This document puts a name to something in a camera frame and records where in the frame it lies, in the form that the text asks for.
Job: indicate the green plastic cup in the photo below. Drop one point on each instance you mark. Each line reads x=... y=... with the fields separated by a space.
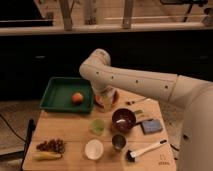
x=97 y=126

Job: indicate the orange plate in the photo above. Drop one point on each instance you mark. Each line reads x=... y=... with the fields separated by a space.
x=114 y=98

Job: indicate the metal spoon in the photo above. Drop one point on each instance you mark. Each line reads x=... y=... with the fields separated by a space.
x=135 y=101

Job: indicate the orange apple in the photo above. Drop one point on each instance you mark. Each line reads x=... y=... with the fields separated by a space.
x=77 y=98

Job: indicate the white handled brush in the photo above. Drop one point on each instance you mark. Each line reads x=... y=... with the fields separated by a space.
x=132 y=155

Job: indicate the blue sponge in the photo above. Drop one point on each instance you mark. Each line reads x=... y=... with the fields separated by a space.
x=151 y=126

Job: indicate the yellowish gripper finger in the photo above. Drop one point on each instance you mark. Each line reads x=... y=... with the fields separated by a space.
x=107 y=104

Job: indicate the yellow banana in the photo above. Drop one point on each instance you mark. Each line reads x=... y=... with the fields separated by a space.
x=46 y=156

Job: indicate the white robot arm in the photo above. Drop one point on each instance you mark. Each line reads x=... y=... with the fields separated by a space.
x=194 y=96

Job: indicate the bunch of red grapes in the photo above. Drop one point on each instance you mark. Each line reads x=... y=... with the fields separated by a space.
x=54 y=145

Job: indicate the dark brown bowl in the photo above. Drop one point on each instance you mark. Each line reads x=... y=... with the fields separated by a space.
x=123 y=120

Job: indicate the green plastic tray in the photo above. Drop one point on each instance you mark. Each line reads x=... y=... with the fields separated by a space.
x=59 y=91

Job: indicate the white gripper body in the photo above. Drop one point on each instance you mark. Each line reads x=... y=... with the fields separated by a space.
x=108 y=93

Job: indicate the small metal cup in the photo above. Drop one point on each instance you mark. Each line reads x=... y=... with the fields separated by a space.
x=118 y=141

